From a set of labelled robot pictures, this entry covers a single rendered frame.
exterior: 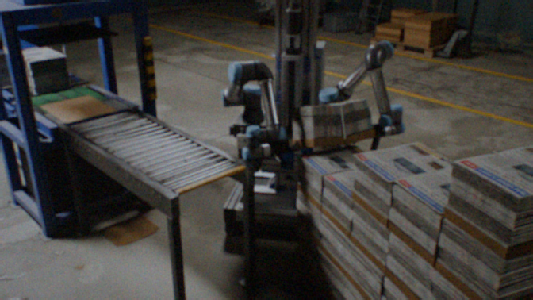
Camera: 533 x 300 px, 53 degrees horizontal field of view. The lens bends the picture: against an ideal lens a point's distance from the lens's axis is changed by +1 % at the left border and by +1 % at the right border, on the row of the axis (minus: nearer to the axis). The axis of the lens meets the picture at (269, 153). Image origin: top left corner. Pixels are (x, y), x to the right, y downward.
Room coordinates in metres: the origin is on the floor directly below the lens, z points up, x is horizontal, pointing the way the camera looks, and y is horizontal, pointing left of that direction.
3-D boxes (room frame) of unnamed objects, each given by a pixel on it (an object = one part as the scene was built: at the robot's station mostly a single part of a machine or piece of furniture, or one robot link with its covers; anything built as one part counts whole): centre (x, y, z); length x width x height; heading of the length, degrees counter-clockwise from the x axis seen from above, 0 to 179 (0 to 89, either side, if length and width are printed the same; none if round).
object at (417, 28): (8.89, -2.45, 0.28); 1.20 x 0.83 x 0.57; 43
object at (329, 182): (2.24, -0.57, 0.42); 1.17 x 0.39 x 0.83; 23
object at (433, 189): (1.86, -0.74, 1.06); 0.37 x 0.28 x 0.01; 114
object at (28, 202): (3.67, 1.42, 0.38); 0.94 x 0.69 x 0.63; 133
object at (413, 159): (2.11, -0.60, 1.06); 0.37 x 0.29 x 0.01; 113
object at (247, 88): (3.29, 0.11, 0.98); 0.13 x 0.12 x 0.14; 105
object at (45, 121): (3.67, 1.42, 0.75); 0.70 x 0.65 x 0.10; 43
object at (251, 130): (2.70, 0.07, 0.94); 0.11 x 0.08 x 0.11; 105
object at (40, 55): (4.09, 1.81, 0.93); 0.38 x 0.30 x 0.26; 43
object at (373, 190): (2.12, -0.62, 0.95); 0.38 x 0.29 x 0.23; 113
